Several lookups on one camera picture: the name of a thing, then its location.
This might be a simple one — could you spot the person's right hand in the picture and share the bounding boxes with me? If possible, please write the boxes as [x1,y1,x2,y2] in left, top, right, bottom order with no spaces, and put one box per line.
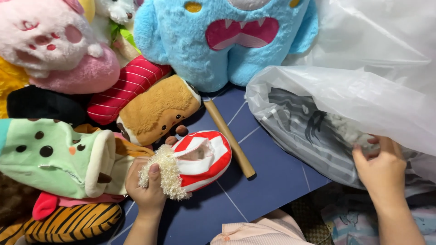
[352,135,408,205]

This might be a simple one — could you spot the person's left hand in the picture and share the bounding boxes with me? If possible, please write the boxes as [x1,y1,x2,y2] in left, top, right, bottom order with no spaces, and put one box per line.
[125,125,189,216]

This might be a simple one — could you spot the red white striped plush toy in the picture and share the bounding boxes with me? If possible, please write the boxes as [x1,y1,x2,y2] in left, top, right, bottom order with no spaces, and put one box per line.
[138,130,233,201]

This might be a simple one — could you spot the large clear plastic bag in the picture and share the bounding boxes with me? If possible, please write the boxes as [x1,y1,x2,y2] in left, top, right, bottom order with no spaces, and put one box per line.
[246,0,436,198]

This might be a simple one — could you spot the white stuffing fibre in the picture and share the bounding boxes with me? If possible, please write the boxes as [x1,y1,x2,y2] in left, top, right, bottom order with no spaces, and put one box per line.
[324,112,379,147]

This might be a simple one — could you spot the pastel patterned cloth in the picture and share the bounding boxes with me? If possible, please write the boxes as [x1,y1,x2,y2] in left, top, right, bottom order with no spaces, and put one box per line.
[320,194,436,245]

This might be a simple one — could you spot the tiger striped plush toy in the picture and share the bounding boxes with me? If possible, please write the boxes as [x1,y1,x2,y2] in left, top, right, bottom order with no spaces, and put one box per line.
[0,202,122,245]

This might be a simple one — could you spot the brown woven mat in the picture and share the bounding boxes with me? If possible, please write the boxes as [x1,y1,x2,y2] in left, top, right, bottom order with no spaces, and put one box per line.
[290,191,334,245]

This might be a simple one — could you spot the brown toast plush toy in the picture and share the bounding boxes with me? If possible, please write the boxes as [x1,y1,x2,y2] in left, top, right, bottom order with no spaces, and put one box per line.
[116,74,202,147]

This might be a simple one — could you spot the green spotted plush toy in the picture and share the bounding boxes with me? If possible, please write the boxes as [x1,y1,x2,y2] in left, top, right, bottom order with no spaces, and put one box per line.
[0,118,117,199]

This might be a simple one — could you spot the grey striped fabric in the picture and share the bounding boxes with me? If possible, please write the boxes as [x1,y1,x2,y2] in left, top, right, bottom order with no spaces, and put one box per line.
[260,88,436,191]

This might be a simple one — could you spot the wooden stick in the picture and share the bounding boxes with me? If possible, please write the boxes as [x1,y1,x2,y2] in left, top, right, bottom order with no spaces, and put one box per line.
[203,98,257,180]

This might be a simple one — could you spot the person's peach shirt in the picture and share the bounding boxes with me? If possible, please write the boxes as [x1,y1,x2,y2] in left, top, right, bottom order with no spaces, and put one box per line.
[211,208,315,245]

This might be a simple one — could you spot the dark brown plush toy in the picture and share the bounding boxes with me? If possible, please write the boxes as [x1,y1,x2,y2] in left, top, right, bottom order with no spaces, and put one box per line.
[0,172,41,227]

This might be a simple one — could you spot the black plush toy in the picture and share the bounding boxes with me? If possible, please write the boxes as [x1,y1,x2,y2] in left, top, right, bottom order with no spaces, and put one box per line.
[7,85,91,126]

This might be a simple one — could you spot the blue monster plush toy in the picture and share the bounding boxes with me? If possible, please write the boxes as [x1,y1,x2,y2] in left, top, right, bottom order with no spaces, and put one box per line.
[134,0,319,93]

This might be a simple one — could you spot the yellow plush toy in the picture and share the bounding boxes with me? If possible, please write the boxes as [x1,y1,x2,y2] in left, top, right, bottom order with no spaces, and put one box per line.
[0,56,29,119]

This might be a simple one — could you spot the pink white plush toy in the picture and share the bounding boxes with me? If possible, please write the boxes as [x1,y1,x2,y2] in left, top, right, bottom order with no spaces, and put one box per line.
[0,0,120,95]

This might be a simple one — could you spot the white plush with green leaves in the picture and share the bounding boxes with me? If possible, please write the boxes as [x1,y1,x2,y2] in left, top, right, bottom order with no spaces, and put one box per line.
[90,0,142,67]

